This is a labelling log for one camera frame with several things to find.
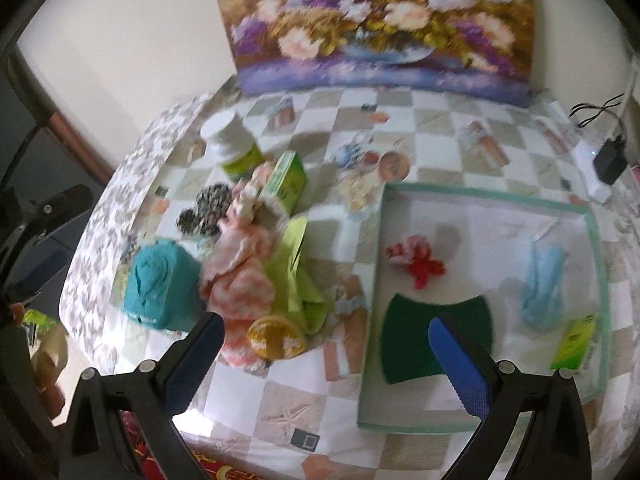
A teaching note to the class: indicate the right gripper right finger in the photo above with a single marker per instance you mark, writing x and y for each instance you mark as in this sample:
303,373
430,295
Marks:
555,444

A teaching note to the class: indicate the flower painting canvas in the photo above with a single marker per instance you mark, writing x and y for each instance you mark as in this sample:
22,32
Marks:
481,48

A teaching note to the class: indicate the pink white fuzzy cloth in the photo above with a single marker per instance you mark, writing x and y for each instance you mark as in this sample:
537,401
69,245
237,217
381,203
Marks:
235,285

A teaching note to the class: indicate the teal plastic toy case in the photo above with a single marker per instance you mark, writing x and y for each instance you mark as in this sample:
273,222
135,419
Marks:
162,288

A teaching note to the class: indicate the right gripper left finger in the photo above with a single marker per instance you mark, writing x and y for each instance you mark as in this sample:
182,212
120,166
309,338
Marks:
96,444

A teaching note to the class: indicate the green tissue pack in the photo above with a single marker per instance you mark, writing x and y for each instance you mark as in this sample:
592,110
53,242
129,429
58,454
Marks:
575,343
285,184

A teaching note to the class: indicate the blue face mask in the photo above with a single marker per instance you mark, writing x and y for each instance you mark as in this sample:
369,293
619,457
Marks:
542,306

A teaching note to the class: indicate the person right hand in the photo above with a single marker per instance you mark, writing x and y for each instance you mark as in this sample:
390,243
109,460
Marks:
48,362

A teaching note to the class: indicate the white power strip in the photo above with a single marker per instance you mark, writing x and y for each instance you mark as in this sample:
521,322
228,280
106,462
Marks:
584,156

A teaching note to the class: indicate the leopard print scrunchie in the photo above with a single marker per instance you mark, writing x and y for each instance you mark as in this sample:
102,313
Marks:
211,205

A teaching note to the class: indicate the black power adapter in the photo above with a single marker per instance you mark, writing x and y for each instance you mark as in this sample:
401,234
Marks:
610,161

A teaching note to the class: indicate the teal shallow tray box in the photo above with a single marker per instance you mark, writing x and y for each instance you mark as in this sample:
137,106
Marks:
519,271

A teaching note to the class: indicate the pink white scrunchie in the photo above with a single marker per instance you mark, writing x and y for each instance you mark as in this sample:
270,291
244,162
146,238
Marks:
246,195

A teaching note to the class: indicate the white pill bottle green label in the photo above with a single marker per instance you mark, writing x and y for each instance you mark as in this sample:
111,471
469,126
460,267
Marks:
234,148

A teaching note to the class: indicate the green tissue pack upright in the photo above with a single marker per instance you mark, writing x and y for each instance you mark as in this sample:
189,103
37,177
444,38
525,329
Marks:
285,184

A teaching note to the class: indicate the yellow green sponge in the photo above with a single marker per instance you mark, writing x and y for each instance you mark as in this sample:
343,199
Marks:
406,353

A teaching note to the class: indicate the lime green cloth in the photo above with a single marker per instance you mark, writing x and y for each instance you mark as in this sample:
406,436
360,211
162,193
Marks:
297,297

